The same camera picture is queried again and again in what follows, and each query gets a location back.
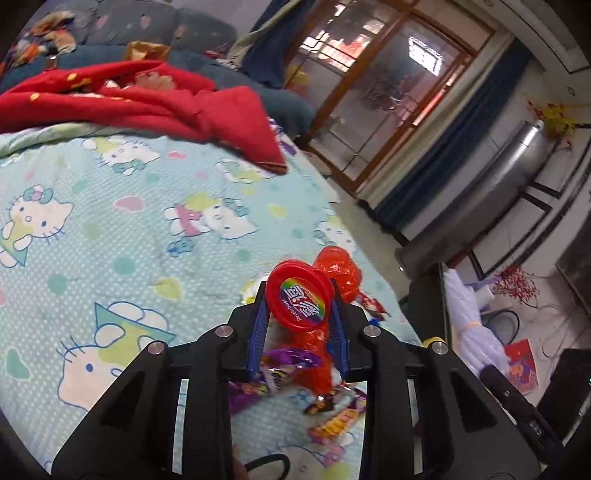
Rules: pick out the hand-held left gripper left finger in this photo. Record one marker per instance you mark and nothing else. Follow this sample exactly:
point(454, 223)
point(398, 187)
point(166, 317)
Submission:
point(258, 341)

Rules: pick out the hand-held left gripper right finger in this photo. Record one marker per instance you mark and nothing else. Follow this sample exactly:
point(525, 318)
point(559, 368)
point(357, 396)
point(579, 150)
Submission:
point(339, 341)

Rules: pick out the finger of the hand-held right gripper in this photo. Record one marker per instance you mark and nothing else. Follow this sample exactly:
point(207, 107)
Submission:
point(517, 406)

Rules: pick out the purple foil wrapper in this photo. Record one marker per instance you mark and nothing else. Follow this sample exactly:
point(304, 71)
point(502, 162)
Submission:
point(286, 357)

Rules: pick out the red round plastic jar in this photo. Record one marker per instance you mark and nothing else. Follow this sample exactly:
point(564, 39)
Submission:
point(300, 295)

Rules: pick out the dark brown candy wrapper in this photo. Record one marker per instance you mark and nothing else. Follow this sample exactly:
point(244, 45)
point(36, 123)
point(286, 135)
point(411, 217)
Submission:
point(321, 405)

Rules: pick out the orange-red plastic bag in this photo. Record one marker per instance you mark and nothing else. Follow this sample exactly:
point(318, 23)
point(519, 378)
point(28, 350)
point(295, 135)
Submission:
point(339, 272)

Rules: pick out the red paper envelope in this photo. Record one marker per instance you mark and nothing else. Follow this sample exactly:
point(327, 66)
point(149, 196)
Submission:
point(521, 364)

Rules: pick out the red snack packet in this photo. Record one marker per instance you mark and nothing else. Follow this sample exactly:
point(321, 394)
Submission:
point(371, 304)

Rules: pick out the yellow red candy wrapper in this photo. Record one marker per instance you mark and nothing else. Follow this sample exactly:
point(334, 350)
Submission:
point(337, 422)

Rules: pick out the black cabinet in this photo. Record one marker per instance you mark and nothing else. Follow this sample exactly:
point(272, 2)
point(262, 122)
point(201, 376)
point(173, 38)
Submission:
point(425, 304)

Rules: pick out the white bundle of tubes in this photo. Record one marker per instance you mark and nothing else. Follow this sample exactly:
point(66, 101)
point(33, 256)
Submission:
point(471, 318)

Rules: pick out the red dried flowers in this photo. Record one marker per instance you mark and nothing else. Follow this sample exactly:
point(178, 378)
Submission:
point(517, 281)

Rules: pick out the cat print bedsheet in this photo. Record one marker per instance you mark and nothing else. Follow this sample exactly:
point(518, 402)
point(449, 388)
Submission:
point(115, 230)

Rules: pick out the silver cylinder air conditioner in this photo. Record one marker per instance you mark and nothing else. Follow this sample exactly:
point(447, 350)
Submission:
point(485, 194)

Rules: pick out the blue curtain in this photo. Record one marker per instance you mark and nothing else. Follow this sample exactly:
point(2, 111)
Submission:
point(452, 152)

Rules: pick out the wooden glass door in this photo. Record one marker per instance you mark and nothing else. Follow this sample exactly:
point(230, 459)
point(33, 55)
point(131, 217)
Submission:
point(392, 92)

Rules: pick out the red blanket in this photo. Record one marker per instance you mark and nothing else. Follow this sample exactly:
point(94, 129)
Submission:
point(161, 101)

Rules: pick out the yellow artificial flowers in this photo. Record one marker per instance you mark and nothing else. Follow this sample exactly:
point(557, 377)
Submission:
point(554, 115)

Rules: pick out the blue hanging cloth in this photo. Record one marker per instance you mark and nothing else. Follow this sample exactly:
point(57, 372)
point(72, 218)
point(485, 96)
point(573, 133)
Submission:
point(272, 37)

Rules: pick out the blue-grey sofa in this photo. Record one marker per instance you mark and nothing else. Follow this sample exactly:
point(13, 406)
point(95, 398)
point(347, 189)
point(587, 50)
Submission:
point(203, 27)

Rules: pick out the colourful clothes pile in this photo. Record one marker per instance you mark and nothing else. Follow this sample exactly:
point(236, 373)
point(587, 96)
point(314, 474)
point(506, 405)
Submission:
point(46, 34)

